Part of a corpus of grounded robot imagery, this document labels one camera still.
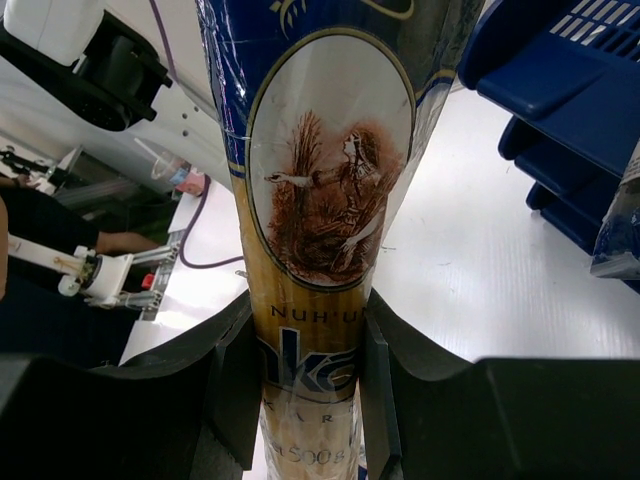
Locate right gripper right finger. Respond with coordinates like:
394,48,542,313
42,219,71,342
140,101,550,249
360,294,639,479

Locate pasta bag in tray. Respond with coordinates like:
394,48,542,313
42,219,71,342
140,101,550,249
590,144,639,292

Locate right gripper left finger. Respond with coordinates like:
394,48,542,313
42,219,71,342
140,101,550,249
1,294,260,479

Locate seated operator in background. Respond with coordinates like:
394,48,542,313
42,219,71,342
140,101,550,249
1,175,159,306

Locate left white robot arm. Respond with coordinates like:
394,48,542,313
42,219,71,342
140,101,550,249
1,1,231,187

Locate blue stacked plastic trays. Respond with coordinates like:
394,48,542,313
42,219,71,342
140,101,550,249
459,1,639,252

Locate grasped blue yellow spaghetti bag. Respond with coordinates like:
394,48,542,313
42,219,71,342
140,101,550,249
196,1,483,479

